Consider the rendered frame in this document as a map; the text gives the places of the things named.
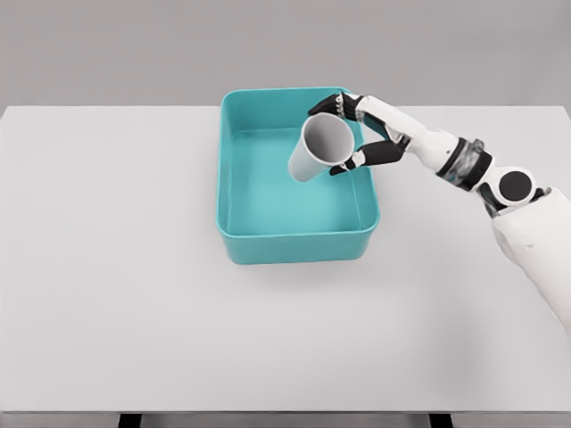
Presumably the teal plastic basket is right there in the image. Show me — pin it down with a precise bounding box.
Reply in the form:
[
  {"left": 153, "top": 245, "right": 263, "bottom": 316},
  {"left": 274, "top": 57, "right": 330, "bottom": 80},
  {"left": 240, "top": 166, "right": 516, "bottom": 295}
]
[{"left": 216, "top": 86, "right": 381, "bottom": 266}]

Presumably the white paper cup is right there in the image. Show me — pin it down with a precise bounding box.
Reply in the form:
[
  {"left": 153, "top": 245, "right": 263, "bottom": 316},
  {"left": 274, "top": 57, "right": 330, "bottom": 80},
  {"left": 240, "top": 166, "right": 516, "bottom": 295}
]
[{"left": 287, "top": 112, "right": 356, "bottom": 184}]

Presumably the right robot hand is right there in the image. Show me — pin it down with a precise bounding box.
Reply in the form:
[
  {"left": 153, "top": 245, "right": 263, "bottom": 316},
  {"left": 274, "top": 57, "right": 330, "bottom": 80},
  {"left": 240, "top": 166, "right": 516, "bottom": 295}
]
[{"left": 308, "top": 92, "right": 428, "bottom": 177}]

